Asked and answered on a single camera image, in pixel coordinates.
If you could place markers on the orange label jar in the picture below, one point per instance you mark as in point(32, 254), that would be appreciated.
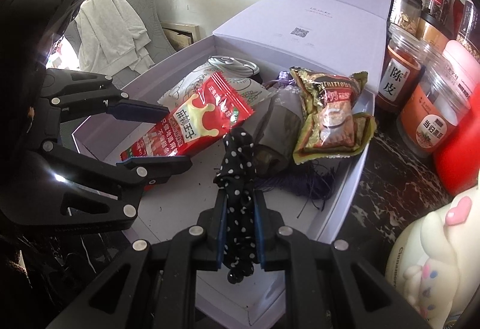
point(434, 109)

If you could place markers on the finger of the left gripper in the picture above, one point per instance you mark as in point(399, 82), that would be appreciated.
point(135, 110)
point(157, 170)

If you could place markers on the red lidded container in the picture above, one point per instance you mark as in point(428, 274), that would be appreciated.
point(457, 159)

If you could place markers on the white astronaut thermos jug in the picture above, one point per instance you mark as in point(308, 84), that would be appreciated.
point(434, 263)

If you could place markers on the red snack packet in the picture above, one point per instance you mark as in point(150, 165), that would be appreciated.
point(192, 127)

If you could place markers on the black polka dot hair band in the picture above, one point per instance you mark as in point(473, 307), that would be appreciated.
point(235, 179)

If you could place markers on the clear jar with nuts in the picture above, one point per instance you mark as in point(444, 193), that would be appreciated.
point(406, 14)

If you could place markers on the orange peel jar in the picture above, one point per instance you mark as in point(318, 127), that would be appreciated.
point(401, 69)

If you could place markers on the wooden picture frame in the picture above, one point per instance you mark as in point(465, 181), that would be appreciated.
point(181, 35)

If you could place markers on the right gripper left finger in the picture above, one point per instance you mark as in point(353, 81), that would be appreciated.
point(221, 200)

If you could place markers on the white garment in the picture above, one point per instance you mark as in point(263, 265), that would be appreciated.
point(112, 37)

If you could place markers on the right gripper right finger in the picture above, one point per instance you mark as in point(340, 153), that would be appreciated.
point(259, 210)

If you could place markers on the gold cereal packet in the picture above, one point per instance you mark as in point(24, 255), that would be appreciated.
point(331, 129)

